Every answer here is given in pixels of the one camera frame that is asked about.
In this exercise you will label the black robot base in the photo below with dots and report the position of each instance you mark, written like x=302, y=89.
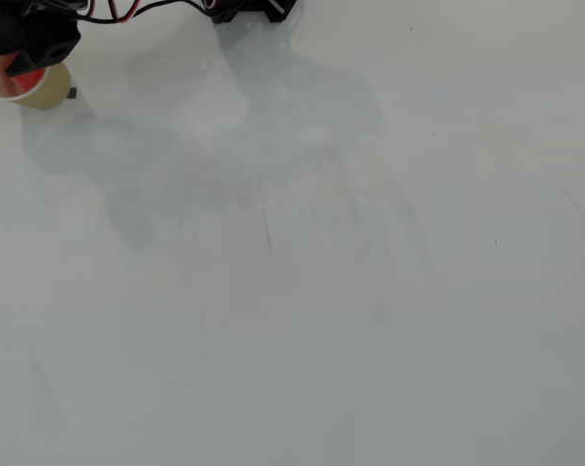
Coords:
x=258, y=9

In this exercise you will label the beige paper cup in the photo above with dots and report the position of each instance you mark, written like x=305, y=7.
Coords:
x=52, y=92

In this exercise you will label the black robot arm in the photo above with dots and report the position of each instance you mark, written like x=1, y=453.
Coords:
x=59, y=5

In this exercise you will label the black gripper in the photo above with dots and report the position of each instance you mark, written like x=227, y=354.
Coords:
x=36, y=54

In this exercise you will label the small dark tape piece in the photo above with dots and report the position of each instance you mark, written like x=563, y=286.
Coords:
x=72, y=93

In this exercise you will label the red foam cube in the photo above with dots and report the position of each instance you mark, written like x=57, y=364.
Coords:
x=27, y=83

